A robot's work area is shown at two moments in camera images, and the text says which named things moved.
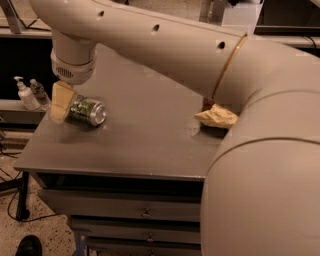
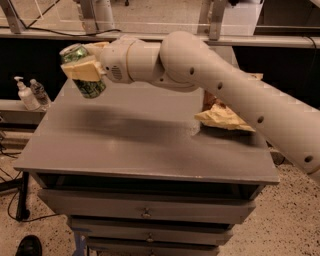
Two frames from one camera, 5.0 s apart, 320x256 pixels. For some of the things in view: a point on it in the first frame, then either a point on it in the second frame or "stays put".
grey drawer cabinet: (132, 186) stays put
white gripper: (74, 71) to (114, 61)
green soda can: (88, 111) to (73, 52)
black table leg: (22, 213) stays put
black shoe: (30, 245) stays put
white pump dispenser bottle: (29, 101) stays put
